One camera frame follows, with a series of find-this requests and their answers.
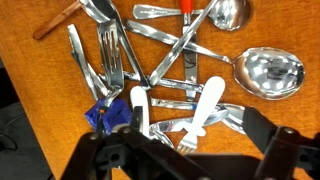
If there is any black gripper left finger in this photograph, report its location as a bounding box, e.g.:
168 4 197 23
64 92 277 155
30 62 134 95
59 106 214 180

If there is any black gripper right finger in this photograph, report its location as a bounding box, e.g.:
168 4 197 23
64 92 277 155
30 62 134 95
241 106 320 180

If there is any white fork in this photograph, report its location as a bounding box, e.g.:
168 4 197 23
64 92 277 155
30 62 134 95
175 75 227 156

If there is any large steel serving spoon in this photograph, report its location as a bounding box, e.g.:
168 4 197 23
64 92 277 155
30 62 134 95
123 18 306 101

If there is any steel cutlery piece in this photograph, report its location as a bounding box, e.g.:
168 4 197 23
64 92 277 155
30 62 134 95
98 70 205 94
148 0 221 87

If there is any blue handled slotted utensil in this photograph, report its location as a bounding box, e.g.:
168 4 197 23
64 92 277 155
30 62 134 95
84 19 133 135

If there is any white handled steel utensil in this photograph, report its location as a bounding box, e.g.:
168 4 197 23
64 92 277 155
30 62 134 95
129 85 151 138

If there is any red handled steel knife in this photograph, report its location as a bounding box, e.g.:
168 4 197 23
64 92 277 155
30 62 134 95
179 0 199 103

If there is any brown wooden handled utensil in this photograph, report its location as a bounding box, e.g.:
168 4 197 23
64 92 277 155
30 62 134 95
32 0 82 41

